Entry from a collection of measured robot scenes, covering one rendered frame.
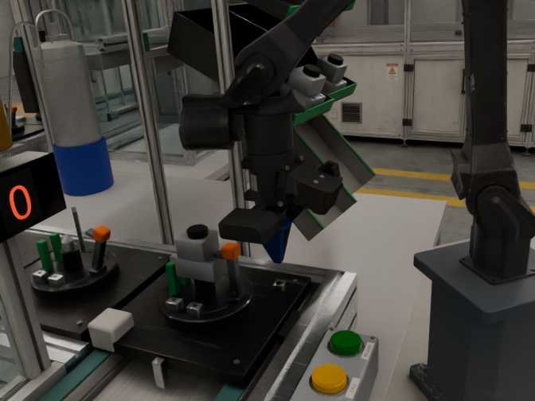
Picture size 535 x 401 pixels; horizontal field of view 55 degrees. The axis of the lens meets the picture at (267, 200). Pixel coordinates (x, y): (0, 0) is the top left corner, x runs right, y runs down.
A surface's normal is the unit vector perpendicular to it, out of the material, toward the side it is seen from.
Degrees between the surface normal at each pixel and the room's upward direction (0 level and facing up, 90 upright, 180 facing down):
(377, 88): 90
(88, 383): 90
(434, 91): 90
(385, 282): 0
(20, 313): 90
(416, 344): 0
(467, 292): 0
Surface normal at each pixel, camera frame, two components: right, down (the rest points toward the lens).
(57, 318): -0.07, -0.92
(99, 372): 0.91, 0.09
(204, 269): -0.41, 0.37
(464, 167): -0.14, -0.12
